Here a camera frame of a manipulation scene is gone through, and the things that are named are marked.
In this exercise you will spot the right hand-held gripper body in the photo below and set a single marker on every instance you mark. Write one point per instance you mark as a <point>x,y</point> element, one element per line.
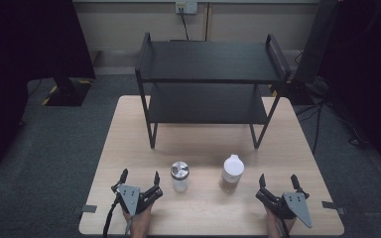
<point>294,203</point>

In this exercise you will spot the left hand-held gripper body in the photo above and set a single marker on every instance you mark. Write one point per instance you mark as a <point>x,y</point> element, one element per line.
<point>130,196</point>

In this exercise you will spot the glass jar with silver lid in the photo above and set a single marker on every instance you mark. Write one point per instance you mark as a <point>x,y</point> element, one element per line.
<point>180,175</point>

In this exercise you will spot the glass jar with white lid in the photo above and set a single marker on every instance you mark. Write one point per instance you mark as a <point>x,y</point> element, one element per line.
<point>232,172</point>

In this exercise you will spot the black two-tier shelf rack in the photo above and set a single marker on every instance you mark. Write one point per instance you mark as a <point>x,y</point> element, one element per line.
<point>208,61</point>

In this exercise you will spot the person's left hand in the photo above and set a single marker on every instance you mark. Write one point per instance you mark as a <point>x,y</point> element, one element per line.
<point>140,223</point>

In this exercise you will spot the person's right hand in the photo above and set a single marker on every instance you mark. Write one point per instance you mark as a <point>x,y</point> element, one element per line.
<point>274,226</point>

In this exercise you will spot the grey tape strip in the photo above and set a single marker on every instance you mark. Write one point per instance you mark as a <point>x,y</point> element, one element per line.
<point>88,208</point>
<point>332,205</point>

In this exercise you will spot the black stand base yellow stripes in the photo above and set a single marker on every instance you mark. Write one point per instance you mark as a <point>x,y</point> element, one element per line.
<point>67,94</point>

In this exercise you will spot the black curtain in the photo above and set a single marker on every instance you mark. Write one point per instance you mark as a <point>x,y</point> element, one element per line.
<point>20,66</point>
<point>370,82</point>

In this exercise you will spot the black upright stand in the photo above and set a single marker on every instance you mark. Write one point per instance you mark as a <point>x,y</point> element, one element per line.
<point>317,43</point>

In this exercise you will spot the white wall socket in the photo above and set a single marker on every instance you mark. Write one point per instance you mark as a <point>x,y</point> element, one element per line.
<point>186,7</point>

